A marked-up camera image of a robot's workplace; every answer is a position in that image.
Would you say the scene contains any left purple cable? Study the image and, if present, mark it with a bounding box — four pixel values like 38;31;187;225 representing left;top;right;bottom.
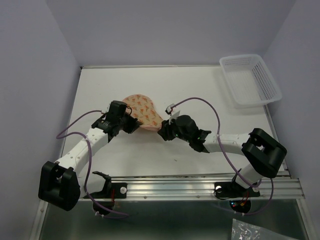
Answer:
56;109;130;220

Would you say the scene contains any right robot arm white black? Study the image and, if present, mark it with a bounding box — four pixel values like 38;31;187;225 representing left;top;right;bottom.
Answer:
157;115;288;195

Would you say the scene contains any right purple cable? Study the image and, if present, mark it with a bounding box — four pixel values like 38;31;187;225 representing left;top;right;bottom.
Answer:
165;97;274;216

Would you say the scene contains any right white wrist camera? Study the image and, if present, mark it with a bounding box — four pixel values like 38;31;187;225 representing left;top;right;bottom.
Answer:
169;109;180;124

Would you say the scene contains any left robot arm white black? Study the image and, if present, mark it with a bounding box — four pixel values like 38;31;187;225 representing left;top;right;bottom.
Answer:
38;100;141;211

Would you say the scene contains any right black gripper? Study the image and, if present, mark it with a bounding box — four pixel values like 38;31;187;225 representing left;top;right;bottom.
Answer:
156;114;191;143

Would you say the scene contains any clear plastic bag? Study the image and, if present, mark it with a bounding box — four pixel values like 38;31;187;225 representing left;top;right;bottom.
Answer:
231;218;263;240

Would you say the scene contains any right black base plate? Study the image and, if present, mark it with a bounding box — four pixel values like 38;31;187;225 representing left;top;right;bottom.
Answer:
214;181;261;199

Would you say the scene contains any white plastic basket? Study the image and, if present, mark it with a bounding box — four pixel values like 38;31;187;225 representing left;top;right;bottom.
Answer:
219;54;282;108

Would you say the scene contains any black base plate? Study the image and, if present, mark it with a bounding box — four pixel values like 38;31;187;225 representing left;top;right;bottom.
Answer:
214;181;261;199
87;171;128;199

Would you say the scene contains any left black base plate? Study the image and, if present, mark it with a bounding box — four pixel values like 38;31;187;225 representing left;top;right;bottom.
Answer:
87;171;128;199

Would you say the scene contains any purple cable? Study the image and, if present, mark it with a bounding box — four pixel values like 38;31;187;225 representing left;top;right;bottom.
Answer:
56;109;130;220
165;97;274;216

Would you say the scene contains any aluminium mounting rail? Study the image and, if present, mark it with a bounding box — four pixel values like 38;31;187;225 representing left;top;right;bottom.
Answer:
95;176;305;202

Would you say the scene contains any floral mesh laundry bag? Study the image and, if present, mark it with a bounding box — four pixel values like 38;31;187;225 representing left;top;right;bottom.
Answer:
122;94;163;132

